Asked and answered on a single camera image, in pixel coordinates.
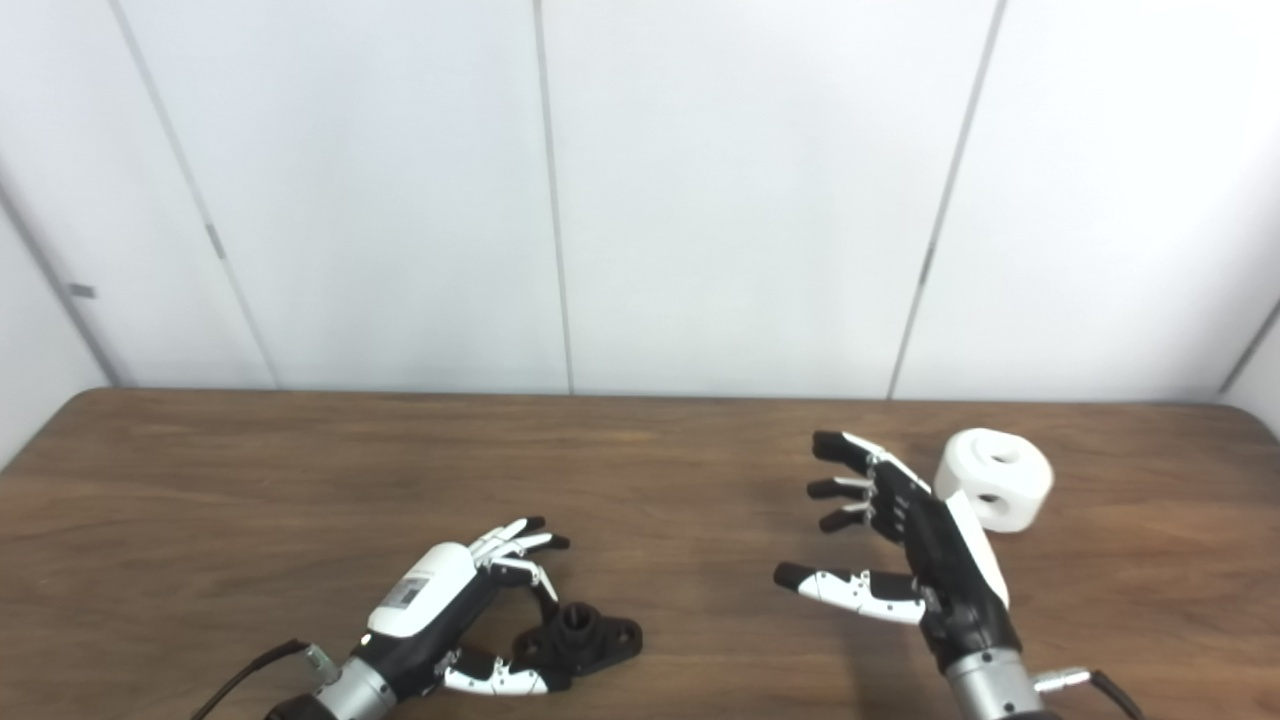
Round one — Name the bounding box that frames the round white cylinder piece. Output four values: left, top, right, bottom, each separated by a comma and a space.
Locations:
934, 428, 1055, 534

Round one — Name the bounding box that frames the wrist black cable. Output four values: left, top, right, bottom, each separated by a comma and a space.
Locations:
190, 640, 341, 720
1032, 668, 1146, 720

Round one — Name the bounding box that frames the black flanged holder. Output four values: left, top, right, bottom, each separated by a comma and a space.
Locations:
511, 602, 644, 685

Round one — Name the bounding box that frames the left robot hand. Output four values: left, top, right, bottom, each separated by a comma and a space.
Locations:
347, 516, 572, 703

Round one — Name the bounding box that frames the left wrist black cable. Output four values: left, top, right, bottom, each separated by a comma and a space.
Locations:
190, 640, 341, 720

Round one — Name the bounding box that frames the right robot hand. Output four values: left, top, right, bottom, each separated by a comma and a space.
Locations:
774, 431, 1024, 676

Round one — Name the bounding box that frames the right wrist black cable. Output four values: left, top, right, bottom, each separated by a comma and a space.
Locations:
1032, 668, 1146, 720

